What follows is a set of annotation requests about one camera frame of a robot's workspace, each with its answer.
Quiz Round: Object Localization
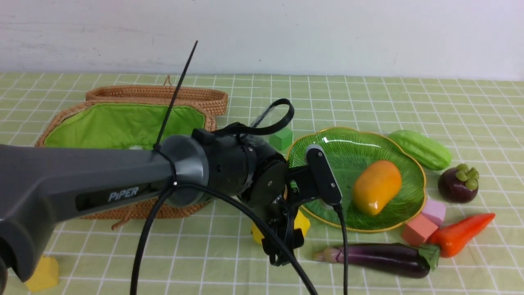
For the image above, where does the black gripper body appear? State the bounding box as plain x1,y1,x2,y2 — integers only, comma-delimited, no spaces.
242,158,320,266

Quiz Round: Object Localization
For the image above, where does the yellow lemon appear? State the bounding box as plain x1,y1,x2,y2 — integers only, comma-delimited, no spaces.
251,210,311,246

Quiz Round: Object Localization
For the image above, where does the orange yellow mango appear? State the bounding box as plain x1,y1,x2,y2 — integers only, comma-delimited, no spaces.
352,160,402,216

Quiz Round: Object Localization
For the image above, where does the purple eggplant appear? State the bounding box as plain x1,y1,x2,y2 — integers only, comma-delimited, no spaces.
313,243,440,279

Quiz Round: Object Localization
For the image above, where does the green ridged gourd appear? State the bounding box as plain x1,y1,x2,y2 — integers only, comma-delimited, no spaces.
388,129,452,170

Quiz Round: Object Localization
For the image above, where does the orange carrot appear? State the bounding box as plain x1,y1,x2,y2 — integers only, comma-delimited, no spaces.
429,213,496,258

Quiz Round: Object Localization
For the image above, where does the dark purple mangosteen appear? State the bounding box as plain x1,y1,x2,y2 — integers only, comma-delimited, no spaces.
437,163,479,204

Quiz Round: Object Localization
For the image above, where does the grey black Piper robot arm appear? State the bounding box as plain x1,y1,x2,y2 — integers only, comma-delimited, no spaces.
1,126,321,295

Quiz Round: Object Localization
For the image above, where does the green foam cube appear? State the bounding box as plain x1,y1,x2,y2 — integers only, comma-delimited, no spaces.
268,127,294,152

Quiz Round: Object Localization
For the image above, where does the green leaf-shaped glass plate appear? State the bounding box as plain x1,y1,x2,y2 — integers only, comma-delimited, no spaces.
287,127,427,234

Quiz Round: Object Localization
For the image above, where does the black zip tie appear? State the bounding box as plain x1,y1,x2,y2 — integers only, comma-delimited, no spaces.
153,40,198,151

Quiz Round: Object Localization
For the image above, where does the pink foam cube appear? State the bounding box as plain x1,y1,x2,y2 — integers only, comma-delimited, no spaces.
401,214,438,247

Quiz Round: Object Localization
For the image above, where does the woven wicker basket green lining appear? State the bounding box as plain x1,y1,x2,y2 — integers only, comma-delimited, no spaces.
34,100,217,230

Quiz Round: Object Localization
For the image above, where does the lilac foam cube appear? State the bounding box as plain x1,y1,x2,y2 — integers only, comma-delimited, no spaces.
421,198,447,227

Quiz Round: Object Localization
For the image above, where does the yellow foam block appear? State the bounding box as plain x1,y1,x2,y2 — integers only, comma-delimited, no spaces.
25,256,60,293

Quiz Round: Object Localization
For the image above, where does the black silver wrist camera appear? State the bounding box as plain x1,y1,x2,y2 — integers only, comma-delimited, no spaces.
305,144,342,208

